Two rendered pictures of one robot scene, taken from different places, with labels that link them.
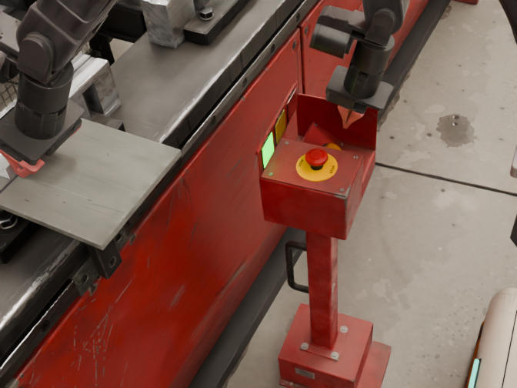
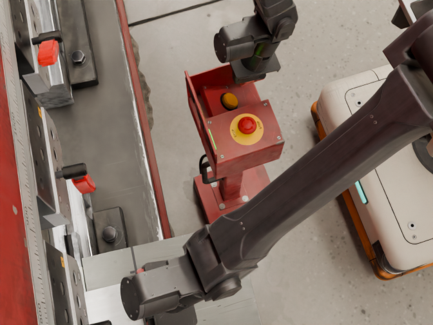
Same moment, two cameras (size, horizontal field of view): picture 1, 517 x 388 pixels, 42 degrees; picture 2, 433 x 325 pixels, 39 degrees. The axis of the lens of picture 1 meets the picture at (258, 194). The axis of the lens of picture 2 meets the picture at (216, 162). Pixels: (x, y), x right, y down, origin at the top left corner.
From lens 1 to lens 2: 72 cm
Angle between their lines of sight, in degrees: 32
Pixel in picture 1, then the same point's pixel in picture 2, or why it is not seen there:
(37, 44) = (236, 287)
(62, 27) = (248, 266)
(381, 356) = (260, 171)
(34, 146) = (187, 315)
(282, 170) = (227, 147)
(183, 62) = (95, 113)
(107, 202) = (232, 298)
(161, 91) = (107, 153)
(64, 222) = not seen: outside the picture
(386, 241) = not seen: hidden behind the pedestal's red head
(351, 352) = (252, 189)
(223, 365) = not seen: hidden behind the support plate
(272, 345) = (186, 214)
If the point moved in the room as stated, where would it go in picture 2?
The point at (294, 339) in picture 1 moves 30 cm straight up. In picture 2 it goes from (211, 206) to (209, 179)
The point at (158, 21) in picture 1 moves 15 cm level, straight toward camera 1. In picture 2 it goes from (54, 95) to (115, 138)
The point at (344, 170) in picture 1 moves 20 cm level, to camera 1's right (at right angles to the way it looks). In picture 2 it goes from (267, 120) to (327, 60)
